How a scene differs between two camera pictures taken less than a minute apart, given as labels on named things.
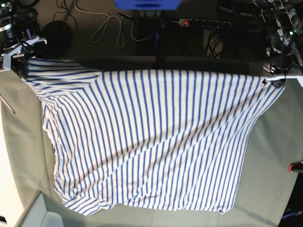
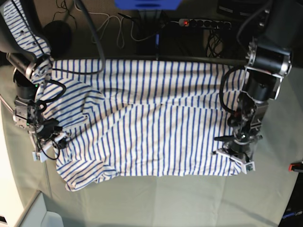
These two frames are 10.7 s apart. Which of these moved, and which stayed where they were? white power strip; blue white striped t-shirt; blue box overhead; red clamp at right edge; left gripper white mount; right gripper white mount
Moved: left gripper white mount; right gripper white mount; blue white striped t-shirt
Stayed: blue box overhead; white power strip; red clamp at right edge
